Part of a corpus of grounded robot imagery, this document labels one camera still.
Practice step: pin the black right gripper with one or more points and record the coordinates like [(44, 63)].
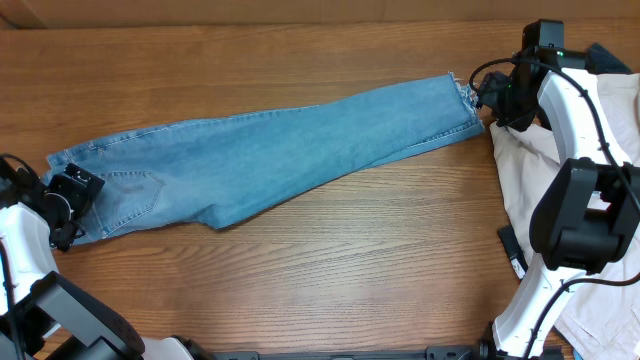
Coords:
[(488, 89)]

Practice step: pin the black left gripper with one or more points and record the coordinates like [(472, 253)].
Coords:
[(80, 199)]

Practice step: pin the light blue denim jeans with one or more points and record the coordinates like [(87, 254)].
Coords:
[(221, 171)]

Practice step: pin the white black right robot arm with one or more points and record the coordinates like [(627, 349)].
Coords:
[(593, 165)]

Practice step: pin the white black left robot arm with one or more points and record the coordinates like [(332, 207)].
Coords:
[(36, 300)]

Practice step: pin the dark navy garment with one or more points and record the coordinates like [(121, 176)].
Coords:
[(601, 61)]

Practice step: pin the brown cardboard backboard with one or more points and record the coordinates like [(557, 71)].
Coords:
[(58, 14)]

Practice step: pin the beige cloth garment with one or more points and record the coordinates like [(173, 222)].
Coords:
[(600, 322)]

